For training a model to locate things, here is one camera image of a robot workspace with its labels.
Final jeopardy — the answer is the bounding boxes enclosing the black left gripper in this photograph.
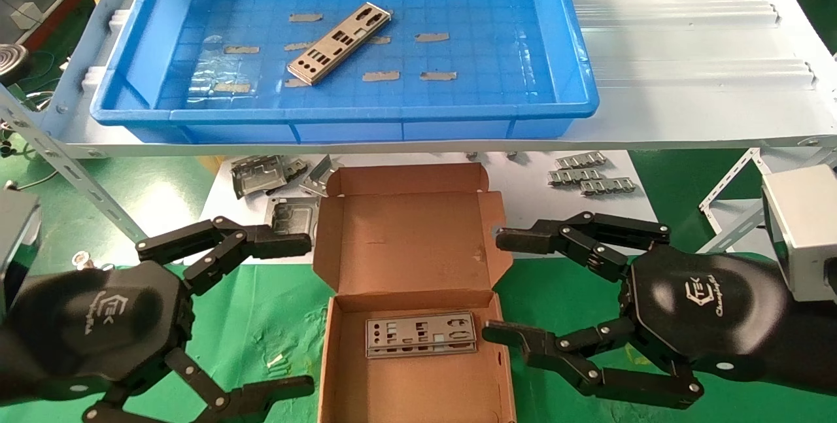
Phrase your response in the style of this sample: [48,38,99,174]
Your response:
[0,261,316,423]

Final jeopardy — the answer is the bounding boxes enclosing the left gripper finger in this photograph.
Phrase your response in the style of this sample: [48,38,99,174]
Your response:
[136,216,313,296]

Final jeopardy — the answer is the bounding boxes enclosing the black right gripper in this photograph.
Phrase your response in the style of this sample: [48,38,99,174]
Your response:
[483,212,837,409]

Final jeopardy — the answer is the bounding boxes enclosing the brown cardboard box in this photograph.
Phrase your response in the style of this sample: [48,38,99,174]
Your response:
[313,163,517,423]

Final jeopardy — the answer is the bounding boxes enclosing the blue plastic tray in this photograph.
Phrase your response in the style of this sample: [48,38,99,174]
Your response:
[90,0,600,144]

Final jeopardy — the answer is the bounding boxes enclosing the white socket box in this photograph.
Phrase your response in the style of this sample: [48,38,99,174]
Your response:
[10,3,43,28]

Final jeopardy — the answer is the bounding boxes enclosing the green table cloth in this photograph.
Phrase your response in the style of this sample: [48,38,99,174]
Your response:
[0,260,837,423]

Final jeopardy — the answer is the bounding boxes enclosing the bent silver metal plate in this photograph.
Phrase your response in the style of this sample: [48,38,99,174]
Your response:
[299,155,344,198]

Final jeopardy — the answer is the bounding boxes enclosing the silver notched metal strip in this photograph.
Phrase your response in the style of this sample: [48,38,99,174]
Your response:
[548,168,604,186]
[581,177,638,196]
[555,151,607,170]

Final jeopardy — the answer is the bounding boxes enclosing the dark grey IO shield plate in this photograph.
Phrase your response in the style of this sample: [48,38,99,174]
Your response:
[365,311,478,360]

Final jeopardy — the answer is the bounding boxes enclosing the silver binder clip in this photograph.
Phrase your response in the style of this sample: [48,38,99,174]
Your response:
[73,251,115,272]

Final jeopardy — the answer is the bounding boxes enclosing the silver IO shield plate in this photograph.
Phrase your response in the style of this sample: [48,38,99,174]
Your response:
[288,3,394,86]

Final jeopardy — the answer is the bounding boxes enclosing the white shelf board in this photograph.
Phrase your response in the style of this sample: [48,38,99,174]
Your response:
[39,0,837,159]

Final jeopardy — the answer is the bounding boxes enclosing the black round stool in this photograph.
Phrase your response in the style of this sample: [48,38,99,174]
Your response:
[0,44,30,84]

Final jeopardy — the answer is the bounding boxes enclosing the grey metal socket frame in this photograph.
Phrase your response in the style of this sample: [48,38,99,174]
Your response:
[265,196,321,241]

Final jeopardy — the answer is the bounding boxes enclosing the grey stamped metal bracket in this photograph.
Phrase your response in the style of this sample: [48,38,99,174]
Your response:
[231,155,288,199]

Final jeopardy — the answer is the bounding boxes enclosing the white slotted shelf post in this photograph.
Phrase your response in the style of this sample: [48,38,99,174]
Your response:
[0,83,150,244]
[698,147,837,254]

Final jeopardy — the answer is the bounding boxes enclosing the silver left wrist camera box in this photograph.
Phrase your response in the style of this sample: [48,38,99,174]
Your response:
[0,191,41,319]

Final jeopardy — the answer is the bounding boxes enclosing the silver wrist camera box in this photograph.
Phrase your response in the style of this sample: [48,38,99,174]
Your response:
[762,163,837,304]
[0,191,41,319]

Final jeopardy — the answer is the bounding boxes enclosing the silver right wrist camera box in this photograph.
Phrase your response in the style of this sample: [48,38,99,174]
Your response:
[762,163,837,304]

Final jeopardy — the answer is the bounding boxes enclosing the white shelf divider rail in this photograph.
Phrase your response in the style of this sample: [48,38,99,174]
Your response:
[592,57,818,92]
[575,1,782,28]

